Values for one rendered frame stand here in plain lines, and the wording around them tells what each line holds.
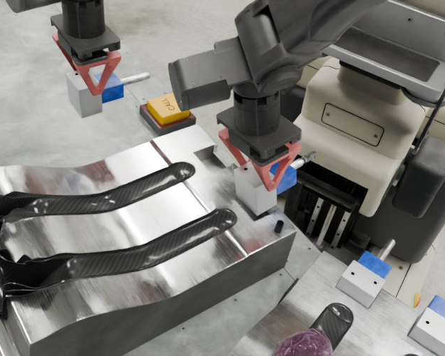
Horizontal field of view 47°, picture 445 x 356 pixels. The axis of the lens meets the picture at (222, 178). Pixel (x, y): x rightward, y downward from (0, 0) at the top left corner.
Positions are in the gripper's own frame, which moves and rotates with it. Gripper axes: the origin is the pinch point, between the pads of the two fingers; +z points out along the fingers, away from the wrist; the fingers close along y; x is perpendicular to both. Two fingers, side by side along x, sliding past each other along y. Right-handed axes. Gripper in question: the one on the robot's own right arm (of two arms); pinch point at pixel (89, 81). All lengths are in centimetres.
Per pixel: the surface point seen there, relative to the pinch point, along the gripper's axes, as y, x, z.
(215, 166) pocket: 17.8, 12.9, 9.2
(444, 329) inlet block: 57, 21, 7
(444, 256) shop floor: 28, 119, 97
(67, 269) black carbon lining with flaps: 28.2, -16.1, 3.4
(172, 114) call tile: 0.4, 15.3, 12.0
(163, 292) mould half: 34.9, -7.0, 6.6
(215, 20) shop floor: -151, 138, 98
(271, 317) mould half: 44.2, 3.0, 7.9
